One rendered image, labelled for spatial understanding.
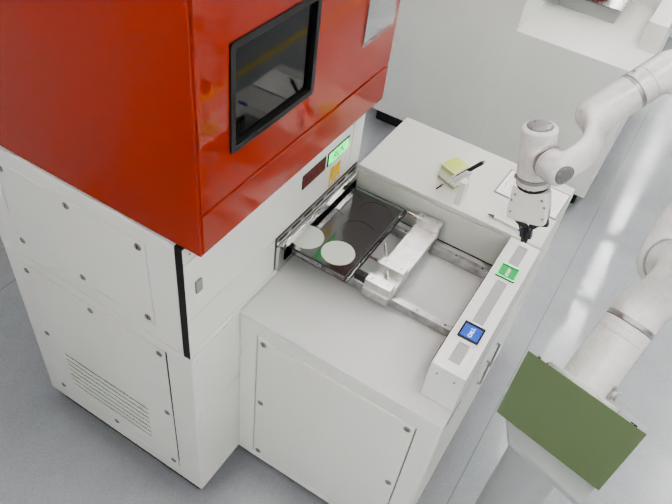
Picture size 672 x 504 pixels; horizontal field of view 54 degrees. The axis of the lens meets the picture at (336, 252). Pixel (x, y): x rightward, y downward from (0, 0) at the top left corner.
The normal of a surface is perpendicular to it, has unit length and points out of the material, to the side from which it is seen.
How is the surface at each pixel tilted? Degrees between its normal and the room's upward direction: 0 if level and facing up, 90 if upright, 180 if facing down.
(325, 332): 0
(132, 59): 90
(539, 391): 90
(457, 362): 0
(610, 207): 0
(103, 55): 90
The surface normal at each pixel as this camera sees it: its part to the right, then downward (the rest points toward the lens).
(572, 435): -0.68, 0.47
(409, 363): 0.11, -0.70
